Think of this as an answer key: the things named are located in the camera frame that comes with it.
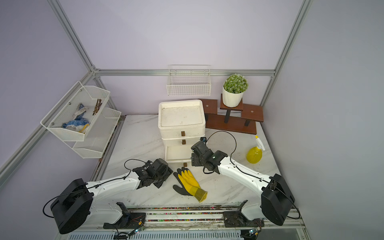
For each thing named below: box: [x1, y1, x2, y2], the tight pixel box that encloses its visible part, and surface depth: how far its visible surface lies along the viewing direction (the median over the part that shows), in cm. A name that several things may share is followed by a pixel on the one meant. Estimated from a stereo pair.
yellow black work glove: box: [173, 166, 208, 203], surface depth 85 cm
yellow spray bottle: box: [246, 135, 266, 164], surface depth 90 cm
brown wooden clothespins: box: [92, 98, 103, 116], surface depth 83 cm
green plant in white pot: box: [222, 73, 249, 108], surface depth 86 cm
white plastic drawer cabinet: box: [158, 99, 206, 167], surface depth 90 cm
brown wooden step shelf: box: [199, 93, 264, 135], surface depth 113 cm
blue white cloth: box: [61, 103, 90, 134], surface depth 73 cm
